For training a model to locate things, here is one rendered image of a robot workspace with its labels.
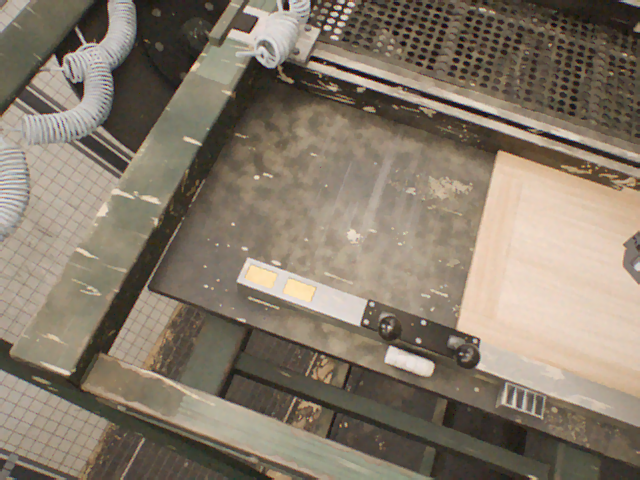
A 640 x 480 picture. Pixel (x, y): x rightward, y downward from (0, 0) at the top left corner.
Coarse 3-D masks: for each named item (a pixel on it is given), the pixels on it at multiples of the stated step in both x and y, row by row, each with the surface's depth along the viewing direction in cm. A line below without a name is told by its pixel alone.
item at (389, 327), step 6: (384, 312) 92; (378, 318) 92; (384, 318) 82; (390, 318) 81; (396, 318) 81; (378, 324) 82; (384, 324) 81; (390, 324) 80; (396, 324) 81; (378, 330) 82; (384, 330) 81; (390, 330) 80; (396, 330) 80; (402, 330) 82; (384, 336) 81; (390, 336) 80; (396, 336) 81
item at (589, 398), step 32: (256, 288) 94; (320, 288) 95; (320, 320) 96; (352, 320) 93; (416, 352) 94; (480, 352) 92; (512, 352) 93; (512, 384) 91; (544, 384) 91; (576, 384) 91; (608, 416) 90
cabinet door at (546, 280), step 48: (528, 192) 112; (576, 192) 112; (480, 240) 105; (528, 240) 106; (576, 240) 107; (624, 240) 108; (480, 288) 100; (528, 288) 101; (576, 288) 102; (624, 288) 103; (480, 336) 96; (528, 336) 97; (576, 336) 98; (624, 336) 99; (624, 384) 94
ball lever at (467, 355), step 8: (448, 344) 91; (456, 344) 89; (464, 344) 81; (472, 344) 81; (456, 352) 81; (464, 352) 80; (472, 352) 80; (456, 360) 81; (464, 360) 80; (472, 360) 79
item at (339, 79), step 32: (288, 0) 105; (256, 32) 113; (288, 64) 115; (320, 64) 115; (352, 64) 116; (352, 96) 117; (384, 96) 114; (416, 96) 113; (448, 96) 114; (448, 128) 115; (480, 128) 112; (512, 128) 112; (544, 128) 113; (544, 160) 114; (576, 160) 111; (608, 160) 110
